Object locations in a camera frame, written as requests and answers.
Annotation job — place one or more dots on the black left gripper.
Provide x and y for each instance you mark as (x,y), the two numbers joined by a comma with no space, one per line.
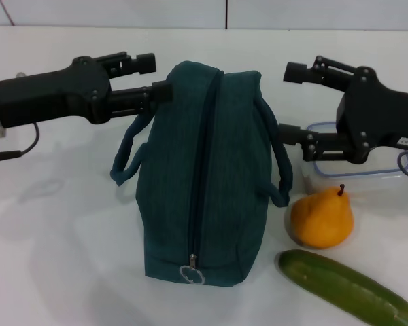
(54,91)

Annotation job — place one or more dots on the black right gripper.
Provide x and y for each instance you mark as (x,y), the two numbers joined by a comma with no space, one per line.
(377,115)

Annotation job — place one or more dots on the clear blue-rimmed food container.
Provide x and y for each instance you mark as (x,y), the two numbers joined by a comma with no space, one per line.
(360,178)

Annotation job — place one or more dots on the orange pear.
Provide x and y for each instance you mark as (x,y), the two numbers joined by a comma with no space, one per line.
(321,220)

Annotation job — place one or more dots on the teal fabric insulated bag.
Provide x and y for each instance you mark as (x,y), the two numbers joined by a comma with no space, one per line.
(224,176)

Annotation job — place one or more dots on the green cucumber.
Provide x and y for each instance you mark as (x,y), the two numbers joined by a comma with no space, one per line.
(343,288)

